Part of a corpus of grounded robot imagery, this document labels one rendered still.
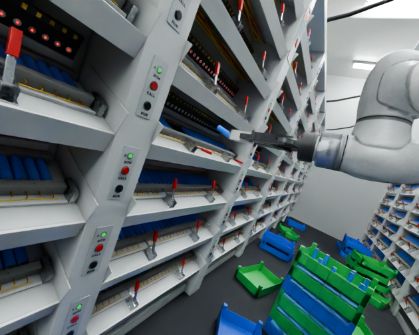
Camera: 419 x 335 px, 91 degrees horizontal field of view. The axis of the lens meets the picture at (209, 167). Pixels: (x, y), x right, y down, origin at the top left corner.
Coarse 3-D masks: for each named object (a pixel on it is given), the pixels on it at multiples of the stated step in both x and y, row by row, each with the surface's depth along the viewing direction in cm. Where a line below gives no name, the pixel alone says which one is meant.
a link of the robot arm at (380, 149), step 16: (368, 128) 45; (384, 128) 43; (400, 128) 42; (352, 144) 45; (368, 144) 44; (384, 144) 42; (400, 144) 41; (416, 144) 41; (352, 160) 45; (368, 160) 43; (384, 160) 42; (400, 160) 41; (416, 160) 40; (352, 176) 48; (368, 176) 45; (384, 176) 43; (400, 176) 42; (416, 176) 41
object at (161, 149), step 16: (160, 128) 47; (160, 144) 52; (176, 144) 61; (224, 144) 107; (160, 160) 56; (176, 160) 60; (192, 160) 66; (208, 160) 74; (224, 160) 87; (240, 160) 102
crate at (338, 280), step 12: (300, 252) 101; (312, 252) 113; (312, 264) 96; (336, 264) 106; (324, 276) 92; (336, 276) 89; (360, 276) 98; (348, 288) 85; (372, 288) 81; (360, 300) 82
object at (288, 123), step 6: (282, 96) 121; (276, 102) 108; (282, 102) 121; (276, 108) 113; (282, 108) 122; (270, 114) 145; (276, 114) 119; (282, 114) 125; (282, 120) 132; (288, 120) 144; (288, 126) 148; (294, 126) 157; (288, 132) 158
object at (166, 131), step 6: (162, 132) 57; (168, 132) 58; (174, 132) 60; (180, 132) 64; (180, 138) 64; (192, 138) 68; (198, 144) 73; (204, 144) 75; (210, 144) 80; (216, 150) 85; (222, 150) 88
